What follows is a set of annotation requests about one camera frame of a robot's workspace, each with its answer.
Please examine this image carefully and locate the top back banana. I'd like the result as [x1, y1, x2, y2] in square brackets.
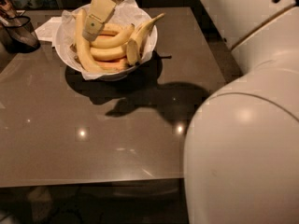
[100, 23, 123, 35]

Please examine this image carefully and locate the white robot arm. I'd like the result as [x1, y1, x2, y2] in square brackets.
[184, 0, 299, 224]

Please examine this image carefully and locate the upper middle banana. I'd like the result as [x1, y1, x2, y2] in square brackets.
[91, 24, 135, 49]

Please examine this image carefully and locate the white paper bowl liner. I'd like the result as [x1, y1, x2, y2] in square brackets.
[60, 0, 157, 81]

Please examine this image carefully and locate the bottom bruised banana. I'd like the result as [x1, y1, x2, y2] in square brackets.
[97, 58, 128, 72]

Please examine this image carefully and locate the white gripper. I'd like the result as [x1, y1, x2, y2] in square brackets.
[82, 0, 116, 41]

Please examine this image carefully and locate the lower middle banana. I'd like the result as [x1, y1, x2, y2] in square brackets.
[90, 44, 127, 61]

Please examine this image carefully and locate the dark mesh basket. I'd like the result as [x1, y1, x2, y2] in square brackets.
[0, 16, 40, 53]

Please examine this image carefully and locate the long banana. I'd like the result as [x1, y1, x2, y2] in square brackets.
[75, 8, 104, 74]

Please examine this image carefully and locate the white paper sheet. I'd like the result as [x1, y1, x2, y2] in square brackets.
[35, 17, 62, 42]

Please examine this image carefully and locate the white bowl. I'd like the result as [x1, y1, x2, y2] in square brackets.
[54, 1, 158, 82]

